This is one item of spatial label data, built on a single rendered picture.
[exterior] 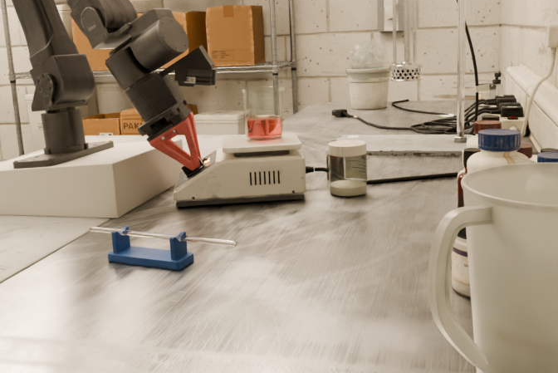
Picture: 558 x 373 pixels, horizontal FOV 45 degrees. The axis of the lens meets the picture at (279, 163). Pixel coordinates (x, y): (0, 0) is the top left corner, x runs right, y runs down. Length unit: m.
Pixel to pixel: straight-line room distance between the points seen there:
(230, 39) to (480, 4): 1.21
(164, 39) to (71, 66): 0.21
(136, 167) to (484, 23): 2.61
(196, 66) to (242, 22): 2.26
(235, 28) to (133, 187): 2.27
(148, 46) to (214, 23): 2.32
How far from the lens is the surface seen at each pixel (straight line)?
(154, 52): 0.97
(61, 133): 1.12
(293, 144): 1.01
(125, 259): 0.80
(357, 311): 0.64
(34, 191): 1.07
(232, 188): 1.01
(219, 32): 3.28
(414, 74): 1.42
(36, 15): 1.13
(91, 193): 1.01
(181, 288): 0.71
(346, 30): 3.50
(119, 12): 1.03
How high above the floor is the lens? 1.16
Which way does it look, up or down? 11 degrees down
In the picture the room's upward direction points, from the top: 3 degrees counter-clockwise
